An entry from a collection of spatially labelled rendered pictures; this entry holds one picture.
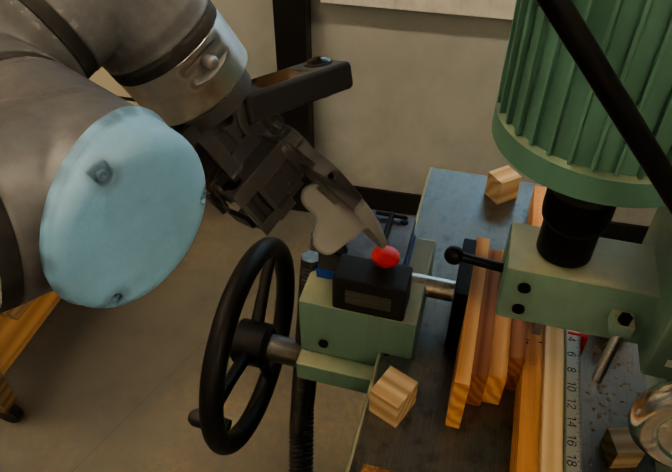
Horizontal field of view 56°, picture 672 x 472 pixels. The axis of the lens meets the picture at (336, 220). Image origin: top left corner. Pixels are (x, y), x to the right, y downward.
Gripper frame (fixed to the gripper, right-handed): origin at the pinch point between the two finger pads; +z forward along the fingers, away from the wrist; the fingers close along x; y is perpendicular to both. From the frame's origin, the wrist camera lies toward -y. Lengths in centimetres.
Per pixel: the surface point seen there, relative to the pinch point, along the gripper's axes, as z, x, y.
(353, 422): 102, -53, 10
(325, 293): 9.7, -4.2, 4.8
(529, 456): 18.2, 21.0, 7.5
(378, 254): 6.5, 1.6, -0.8
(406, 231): 11.1, -0.9, -6.5
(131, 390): 75, -101, 38
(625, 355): 42.3, 16.3, -14.6
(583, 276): 10.0, 20.2, -7.9
